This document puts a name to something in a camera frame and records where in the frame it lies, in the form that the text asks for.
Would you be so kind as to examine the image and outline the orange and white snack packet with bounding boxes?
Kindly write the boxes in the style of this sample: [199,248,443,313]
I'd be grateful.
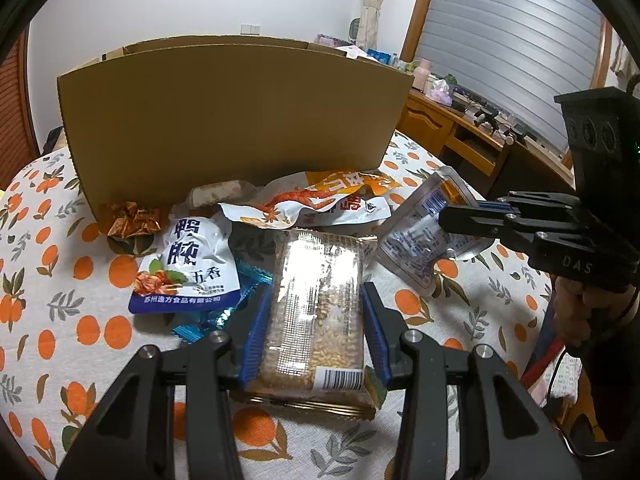
[217,170,401,229]

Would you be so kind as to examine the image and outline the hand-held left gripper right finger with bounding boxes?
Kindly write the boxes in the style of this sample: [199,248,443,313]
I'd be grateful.
[361,282,583,480]

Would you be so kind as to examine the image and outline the clear grain bar packet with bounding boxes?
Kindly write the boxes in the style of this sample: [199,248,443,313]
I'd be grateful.
[230,229,386,419]

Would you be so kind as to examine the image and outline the red strap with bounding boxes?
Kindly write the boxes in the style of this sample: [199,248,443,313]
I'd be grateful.
[519,337,567,388]

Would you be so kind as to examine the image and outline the beige nougat packet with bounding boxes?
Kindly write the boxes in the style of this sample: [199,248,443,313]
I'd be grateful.
[187,180,261,211]

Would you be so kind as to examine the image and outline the brown cardboard box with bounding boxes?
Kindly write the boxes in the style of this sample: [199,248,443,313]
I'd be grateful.
[56,35,415,222]

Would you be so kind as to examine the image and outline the pink cup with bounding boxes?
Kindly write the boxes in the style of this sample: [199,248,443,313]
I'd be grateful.
[414,58,434,92]

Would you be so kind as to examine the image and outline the blue foil snack packet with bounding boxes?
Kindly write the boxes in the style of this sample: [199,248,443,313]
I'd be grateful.
[172,260,274,344]

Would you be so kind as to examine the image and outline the orange-brown wrapper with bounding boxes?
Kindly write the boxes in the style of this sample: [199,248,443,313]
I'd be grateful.
[99,201,168,239]

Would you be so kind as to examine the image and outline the grey window blinds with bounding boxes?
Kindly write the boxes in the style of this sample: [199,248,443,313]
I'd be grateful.
[412,0,607,133]

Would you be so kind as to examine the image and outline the black cable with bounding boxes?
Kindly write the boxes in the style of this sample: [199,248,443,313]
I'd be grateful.
[544,347,608,461]

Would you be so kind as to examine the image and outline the hanging cloth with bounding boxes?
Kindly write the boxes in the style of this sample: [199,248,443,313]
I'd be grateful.
[609,25,640,92]

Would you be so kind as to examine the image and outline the wooden slatted wardrobe door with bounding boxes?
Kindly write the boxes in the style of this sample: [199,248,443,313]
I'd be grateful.
[0,35,42,177]

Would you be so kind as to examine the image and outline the white and blue snack packet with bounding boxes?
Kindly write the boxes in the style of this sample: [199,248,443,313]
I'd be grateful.
[128,215,242,315]

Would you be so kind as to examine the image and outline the person's right forearm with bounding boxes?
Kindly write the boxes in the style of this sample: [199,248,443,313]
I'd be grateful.
[570,287,640,443]

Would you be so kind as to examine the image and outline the floral curtain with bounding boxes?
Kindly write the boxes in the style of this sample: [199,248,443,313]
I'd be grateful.
[357,0,389,52]

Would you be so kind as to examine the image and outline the row of small desk items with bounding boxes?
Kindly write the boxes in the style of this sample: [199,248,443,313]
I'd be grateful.
[315,32,417,72]

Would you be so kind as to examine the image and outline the wooden desk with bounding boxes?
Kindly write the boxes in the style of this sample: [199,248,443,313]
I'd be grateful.
[397,87,576,197]

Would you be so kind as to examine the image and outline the wooden window frame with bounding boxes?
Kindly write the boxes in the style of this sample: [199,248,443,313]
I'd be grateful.
[399,0,442,63]

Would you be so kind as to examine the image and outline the clear silver snack pouch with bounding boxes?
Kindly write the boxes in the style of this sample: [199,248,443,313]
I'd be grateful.
[377,166,493,291]

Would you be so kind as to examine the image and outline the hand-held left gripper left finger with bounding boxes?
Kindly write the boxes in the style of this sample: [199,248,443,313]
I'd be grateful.
[54,287,273,480]

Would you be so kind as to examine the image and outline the person's right hand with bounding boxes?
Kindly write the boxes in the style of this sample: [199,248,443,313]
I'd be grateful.
[552,276,595,347]

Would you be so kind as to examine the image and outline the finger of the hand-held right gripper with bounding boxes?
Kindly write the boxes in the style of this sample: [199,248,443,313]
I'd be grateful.
[477,190,583,228]
[438,204,543,257]

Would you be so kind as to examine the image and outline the tissue pack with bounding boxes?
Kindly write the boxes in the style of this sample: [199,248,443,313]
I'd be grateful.
[429,79,454,104]

